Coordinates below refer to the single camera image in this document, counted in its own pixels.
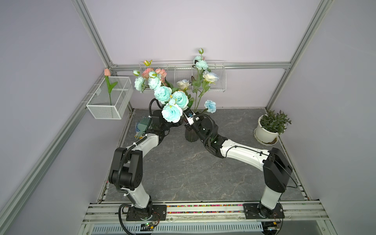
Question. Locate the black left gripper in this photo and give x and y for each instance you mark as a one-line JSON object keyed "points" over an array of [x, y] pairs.
{"points": [[179, 123]]}

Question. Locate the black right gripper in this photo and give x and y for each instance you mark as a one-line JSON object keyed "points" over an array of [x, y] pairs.
{"points": [[188, 127]]}

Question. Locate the dark red glass vase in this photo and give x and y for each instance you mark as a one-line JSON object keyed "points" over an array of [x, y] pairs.
{"points": [[190, 134]]}

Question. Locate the large teal rose spray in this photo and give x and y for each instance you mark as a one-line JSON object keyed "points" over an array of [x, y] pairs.
{"points": [[174, 101]]}

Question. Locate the teal white rose spray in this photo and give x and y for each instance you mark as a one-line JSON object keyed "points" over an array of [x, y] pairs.
{"points": [[201, 83]]}

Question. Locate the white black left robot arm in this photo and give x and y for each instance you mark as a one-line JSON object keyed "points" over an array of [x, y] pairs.
{"points": [[127, 168]]}

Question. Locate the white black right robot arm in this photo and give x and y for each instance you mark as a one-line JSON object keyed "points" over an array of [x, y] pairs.
{"points": [[273, 163]]}

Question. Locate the green hand brush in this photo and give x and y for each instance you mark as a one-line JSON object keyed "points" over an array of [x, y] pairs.
{"points": [[141, 127]]}

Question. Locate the pink rose spray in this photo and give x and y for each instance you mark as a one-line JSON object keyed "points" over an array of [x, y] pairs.
{"points": [[153, 73]]}

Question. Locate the potted green plant white pot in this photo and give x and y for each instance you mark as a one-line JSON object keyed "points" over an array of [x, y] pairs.
{"points": [[270, 126]]}

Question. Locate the pink tulip in basket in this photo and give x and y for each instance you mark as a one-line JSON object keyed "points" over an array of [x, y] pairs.
{"points": [[110, 86]]}

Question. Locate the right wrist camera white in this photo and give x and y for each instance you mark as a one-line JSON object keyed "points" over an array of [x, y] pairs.
{"points": [[189, 114]]}

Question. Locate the white wire basket back wall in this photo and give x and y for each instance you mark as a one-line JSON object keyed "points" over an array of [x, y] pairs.
{"points": [[183, 69]]}

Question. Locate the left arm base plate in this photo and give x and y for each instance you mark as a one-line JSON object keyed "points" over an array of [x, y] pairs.
{"points": [[150, 213]]}

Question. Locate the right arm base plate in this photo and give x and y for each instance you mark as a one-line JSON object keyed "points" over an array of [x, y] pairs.
{"points": [[258, 211]]}

